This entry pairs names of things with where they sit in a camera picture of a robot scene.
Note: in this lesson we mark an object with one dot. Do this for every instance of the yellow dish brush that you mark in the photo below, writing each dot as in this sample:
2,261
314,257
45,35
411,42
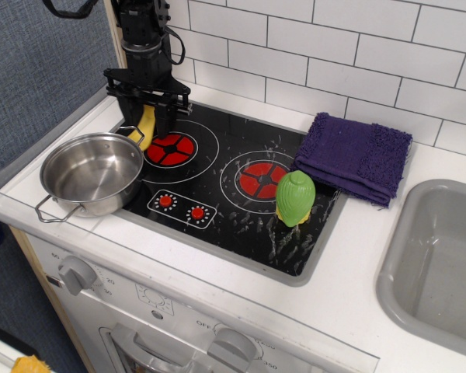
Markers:
146,127

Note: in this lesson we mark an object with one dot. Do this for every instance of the stainless steel pot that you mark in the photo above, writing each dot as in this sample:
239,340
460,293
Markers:
91,175

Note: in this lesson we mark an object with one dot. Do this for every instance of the purple folded towel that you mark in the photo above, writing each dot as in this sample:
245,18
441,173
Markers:
363,160

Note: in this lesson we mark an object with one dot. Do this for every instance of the black toy stovetop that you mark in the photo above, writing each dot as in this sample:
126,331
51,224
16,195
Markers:
211,184

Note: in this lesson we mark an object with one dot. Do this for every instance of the silver oven door handle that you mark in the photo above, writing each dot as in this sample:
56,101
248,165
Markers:
155,352

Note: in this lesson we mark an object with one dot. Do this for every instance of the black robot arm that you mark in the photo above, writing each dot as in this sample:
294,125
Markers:
143,23

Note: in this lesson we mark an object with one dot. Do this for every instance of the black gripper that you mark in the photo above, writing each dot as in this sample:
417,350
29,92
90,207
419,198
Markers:
148,80

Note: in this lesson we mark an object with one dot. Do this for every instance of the grey oven knob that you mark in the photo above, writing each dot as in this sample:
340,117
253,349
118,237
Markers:
232,349

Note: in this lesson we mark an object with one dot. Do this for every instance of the grey timer knob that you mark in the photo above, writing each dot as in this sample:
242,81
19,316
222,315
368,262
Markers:
76,274

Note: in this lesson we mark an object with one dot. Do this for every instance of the grey sink basin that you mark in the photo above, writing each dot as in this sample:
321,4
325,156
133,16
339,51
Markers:
422,283

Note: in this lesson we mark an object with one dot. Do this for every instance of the green plastic toy vegetable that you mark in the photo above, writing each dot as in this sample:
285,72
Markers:
295,195

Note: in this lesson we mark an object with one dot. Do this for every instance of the yellow cloth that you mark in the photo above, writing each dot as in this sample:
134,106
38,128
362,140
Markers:
30,364

